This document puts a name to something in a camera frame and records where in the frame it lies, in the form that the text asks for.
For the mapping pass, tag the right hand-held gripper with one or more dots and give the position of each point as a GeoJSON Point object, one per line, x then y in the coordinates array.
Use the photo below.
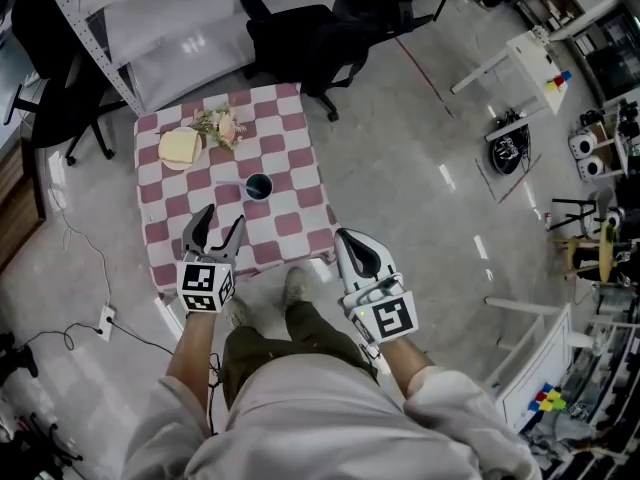
{"type": "Point", "coordinates": [392, 318]}

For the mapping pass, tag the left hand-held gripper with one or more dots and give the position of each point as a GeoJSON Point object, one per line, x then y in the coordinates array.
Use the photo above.
{"type": "Point", "coordinates": [202, 280]}

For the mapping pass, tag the purple bendy straw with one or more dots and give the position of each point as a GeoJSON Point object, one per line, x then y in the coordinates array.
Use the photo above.
{"type": "Point", "coordinates": [230, 183]}

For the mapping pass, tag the grey cup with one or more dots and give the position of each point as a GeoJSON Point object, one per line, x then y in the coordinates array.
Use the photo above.
{"type": "Point", "coordinates": [260, 195]}

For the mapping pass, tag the person's left forearm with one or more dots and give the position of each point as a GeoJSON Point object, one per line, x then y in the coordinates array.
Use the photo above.
{"type": "Point", "coordinates": [192, 363]}

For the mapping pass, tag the person's right forearm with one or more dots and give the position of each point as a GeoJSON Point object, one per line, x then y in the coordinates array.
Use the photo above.
{"type": "Point", "coordinates": [407, 365]}

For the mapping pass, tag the red white checkered tablecloth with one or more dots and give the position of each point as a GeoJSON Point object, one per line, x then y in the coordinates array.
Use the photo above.
{"type": "Point", "coordinates": [280, 213]}

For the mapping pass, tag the person's right shoe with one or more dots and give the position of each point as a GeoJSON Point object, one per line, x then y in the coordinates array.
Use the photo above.
{"type": "Point", "coordinates": [295, 285]}

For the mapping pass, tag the person's shoe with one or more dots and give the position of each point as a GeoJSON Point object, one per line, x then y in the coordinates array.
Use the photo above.
{"type": "Point", "coordinates": [237, 312]}
{"type": "Point", "coordinates": [295, 285]}

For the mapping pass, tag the person's left shoe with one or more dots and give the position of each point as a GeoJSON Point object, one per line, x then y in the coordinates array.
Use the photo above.
{"type": "Point", "coordinates": [237, 312]}

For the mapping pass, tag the pink plate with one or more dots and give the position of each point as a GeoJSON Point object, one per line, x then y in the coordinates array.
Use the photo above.
{"type": "Point", "coordinates": [196, 155]}

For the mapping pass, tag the person's olive trousers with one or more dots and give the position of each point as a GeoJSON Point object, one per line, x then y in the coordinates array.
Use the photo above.
{"type": "Point", "coordinates": [310, 333]}

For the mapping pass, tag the yellow bread slice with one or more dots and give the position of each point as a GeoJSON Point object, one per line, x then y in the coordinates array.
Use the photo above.
{"type": "Point", "coordinates": [177, 147]}

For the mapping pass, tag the flower bouquet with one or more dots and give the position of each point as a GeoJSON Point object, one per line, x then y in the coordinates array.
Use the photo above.
{"type": "Point", "coordinates": [220, 127]}

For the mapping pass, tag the white power strip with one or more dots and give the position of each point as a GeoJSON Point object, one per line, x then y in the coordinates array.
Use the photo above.
{"type": "Point", "coordinates": [106, 323]}

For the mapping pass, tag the person's white shirt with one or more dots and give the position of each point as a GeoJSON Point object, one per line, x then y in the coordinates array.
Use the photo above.
{"type": "Point", "coordinates": [325, 428]}

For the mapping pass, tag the black round device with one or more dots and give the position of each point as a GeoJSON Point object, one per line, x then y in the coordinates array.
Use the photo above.
{"type": "Point", "coordinates": [507, 150]}

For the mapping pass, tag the black office chair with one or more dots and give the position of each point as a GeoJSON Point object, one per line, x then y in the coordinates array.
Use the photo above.
{"type": "Point", "coordinates": [310, 43]}
{"type": "Point", "coordinates": [65, 113]}

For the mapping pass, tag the wooden cabinet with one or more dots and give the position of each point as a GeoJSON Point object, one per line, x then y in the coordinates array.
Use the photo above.
{"type": "Point", "coordinates": [17, 203]}

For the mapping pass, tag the white framed table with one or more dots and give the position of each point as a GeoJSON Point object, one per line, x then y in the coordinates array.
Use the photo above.
{"type": "Point", "coordinates": [545, 358]}

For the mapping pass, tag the white metal shelf rack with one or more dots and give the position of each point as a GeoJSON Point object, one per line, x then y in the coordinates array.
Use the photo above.
{"type": "Point", "coordinates": [150, 33]}

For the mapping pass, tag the black bag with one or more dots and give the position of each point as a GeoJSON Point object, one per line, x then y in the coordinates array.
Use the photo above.
{"type": "Point", "coordinates": [15, 360]}

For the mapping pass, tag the wooden round table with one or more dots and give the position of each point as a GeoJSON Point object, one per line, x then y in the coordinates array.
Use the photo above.
{"type": "Point", "coordinates": [607, 253]}

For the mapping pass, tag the grey shell chair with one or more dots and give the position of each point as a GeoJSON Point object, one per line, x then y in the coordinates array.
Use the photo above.
{"type": "Point", "coordinates": [604, 208]}

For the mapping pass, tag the coloured blocks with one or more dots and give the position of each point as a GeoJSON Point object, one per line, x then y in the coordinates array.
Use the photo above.
{"type": "Point", "coordinates": [559, 80]}

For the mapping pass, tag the white square table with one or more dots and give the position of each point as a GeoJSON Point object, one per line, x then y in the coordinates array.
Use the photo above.
{"type": "Point", "coordinates": [532, 55]}

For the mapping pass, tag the black wheeled stand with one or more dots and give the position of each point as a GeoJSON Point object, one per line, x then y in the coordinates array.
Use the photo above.
{"type": "Point", "coordinates": [35, 448]}

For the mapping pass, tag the black stool frame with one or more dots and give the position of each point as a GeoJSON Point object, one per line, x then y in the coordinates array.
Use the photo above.
{"type": "Point", "coordinates": [570, 213]}

